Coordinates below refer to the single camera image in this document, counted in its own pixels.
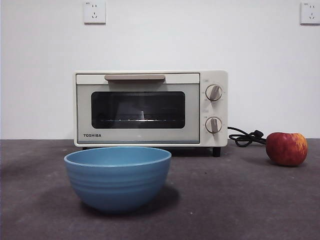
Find tan oven door handle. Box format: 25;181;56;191
104;74;166;83

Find glass oven door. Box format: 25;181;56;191
75;73;201;145

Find blue ribbed bowl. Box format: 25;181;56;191
63;146;173;215

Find red apple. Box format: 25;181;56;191
265;132;308;167

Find cream oven knob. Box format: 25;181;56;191
205;116;223;134
205;84;224;102

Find cream Toshiba toaster oven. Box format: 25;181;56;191
73;69;229;149

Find metal wire oven rack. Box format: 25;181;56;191
99;117;185;124

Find black oven power cable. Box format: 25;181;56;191
226;126;269;147

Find white wall socket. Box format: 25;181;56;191
83;1;107;25
300;1;320;26

